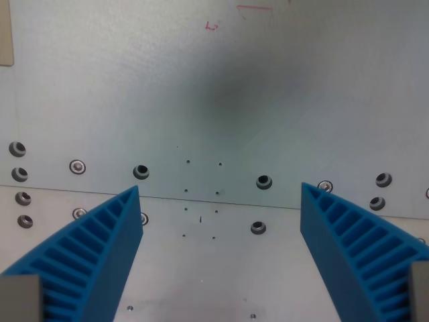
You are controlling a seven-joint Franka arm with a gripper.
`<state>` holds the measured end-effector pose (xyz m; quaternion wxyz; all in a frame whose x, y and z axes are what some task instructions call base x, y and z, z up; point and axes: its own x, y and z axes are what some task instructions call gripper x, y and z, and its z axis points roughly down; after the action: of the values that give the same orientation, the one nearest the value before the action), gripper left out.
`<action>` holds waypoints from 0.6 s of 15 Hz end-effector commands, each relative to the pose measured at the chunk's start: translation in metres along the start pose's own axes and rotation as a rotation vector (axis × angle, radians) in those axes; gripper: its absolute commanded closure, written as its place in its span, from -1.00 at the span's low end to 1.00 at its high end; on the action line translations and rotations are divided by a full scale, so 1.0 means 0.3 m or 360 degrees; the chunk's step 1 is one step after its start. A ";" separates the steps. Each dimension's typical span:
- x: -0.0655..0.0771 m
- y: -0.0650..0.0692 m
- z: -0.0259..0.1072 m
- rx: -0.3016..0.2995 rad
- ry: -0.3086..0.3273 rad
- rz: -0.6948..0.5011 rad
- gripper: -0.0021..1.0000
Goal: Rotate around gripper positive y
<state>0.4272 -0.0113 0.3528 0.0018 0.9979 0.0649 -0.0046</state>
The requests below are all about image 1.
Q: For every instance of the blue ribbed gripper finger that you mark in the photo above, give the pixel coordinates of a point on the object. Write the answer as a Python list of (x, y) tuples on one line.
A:
[(338, 255), (100, 255)]

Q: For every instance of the silver washer head screw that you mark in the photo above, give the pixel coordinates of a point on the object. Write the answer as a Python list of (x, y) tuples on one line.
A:
[(77, 166), (325, 184), (79, 212), (144, 218)]

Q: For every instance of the beige flat board piece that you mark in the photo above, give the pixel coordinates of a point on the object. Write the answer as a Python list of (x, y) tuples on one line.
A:
[(5, 33)]

